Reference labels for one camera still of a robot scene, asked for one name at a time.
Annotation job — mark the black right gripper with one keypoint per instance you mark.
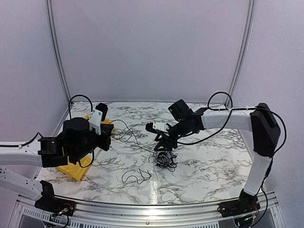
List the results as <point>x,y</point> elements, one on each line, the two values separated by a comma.
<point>162,143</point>

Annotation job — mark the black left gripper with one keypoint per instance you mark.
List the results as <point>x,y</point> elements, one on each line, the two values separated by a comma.
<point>106,129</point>

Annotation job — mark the black cable pulled out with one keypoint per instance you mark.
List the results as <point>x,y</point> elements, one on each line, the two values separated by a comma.
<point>127,135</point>

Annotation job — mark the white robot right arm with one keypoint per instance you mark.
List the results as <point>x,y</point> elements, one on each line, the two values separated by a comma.
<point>258,120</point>

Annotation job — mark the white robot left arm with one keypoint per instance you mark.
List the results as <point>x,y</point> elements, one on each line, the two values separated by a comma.
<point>79,138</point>

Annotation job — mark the yellow bin far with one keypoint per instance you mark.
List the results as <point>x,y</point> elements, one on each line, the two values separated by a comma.
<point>106,121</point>

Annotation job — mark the yellow bin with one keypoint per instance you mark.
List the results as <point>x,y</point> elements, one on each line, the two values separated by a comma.
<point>76,172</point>
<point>106,121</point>

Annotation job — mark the yellow bin near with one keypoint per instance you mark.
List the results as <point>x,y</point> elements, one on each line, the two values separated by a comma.
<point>76,172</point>

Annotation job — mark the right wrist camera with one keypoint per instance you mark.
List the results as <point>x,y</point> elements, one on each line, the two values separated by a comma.
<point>155,127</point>

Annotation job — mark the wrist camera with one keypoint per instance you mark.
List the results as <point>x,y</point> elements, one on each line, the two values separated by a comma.
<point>97,116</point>
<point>155,127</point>

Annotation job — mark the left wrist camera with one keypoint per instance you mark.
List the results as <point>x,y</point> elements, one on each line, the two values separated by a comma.
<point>97,116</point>

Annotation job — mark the aluminium front rail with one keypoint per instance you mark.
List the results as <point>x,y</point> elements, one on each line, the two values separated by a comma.
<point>90,214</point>

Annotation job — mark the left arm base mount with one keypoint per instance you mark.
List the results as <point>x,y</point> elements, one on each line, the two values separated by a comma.
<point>50,203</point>

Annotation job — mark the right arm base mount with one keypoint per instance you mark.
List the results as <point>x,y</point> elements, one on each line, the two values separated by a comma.
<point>246,203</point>

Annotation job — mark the left aluminium corner post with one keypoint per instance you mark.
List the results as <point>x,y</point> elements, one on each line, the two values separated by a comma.
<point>56,49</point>

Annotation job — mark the aluminium corner post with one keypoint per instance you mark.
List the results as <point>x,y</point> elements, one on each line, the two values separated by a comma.
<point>244,46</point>
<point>56,49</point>

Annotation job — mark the right aluminium corner post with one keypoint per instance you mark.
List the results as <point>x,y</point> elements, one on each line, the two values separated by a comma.
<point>244,46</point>

